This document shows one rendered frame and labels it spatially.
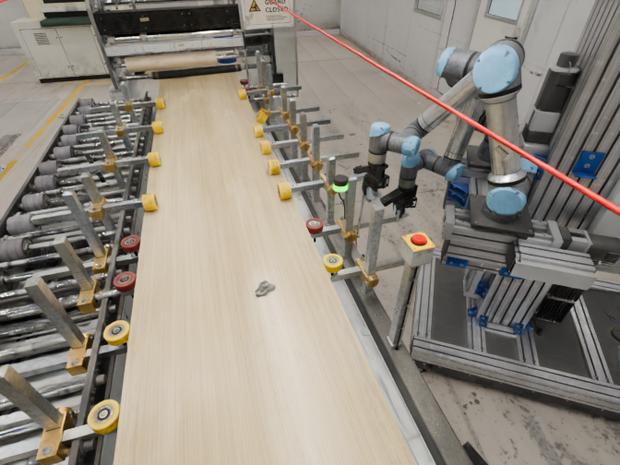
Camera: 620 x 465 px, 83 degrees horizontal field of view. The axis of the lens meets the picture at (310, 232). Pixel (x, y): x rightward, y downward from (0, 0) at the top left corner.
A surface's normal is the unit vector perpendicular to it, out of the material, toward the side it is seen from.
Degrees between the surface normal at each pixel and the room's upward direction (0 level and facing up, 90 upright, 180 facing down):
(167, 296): 0
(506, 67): 84
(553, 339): 0
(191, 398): 0
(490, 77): 83
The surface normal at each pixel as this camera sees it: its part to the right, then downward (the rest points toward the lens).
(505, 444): -0.01, -0.77
